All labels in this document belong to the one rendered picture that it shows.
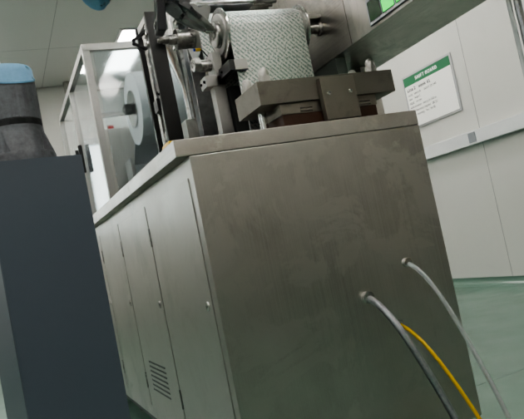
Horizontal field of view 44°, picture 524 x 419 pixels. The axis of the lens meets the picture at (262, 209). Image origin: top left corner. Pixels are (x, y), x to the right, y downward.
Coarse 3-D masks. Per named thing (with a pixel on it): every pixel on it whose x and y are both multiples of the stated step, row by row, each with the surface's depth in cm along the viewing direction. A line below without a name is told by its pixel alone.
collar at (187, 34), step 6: (174, 30) 206; (180, 30) 204; (186, 30) 205; (192, 30) 205; (180, 36) 203; (186, 36) 204; (192, 36) 205; (180, 42) 204; (186, 42) 205; (192, 42) 205; (180, 48) 206; (186, 48) 207; (192, 48) 208
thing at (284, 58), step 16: (240, 48) 179; (256, 48) 181; (272, 48) 183; (288, 48) 185; (304, 48) 187; (256, 64) 180; (272, 64) 182; (288, 64) 184; (304, 64) 186; (240, 80) 178; (256, 80) 180; (272, 80) 182
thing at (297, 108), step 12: (360, 96) 170; (372, 96) 171; (276, 108) 162; (288, 108) 161; (300, 108) 164; (312, 108) 164; (360, 108) 169; (372, 108) 171; (276, 120) 164; (288, 120) 161; (300, 120) 162; (312, 120) 164
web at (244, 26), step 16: (240, 16) 181; (256, 16) 183; (272, 16) 185; (288, 16) 187; (240, 32) 180; (256, 32) 182; (272, 32) 184; (288, 32) 186; (304, 32) 188; (208, 48) 202; (208, 96) 215; (208, 112) 214; (208, 128) 214
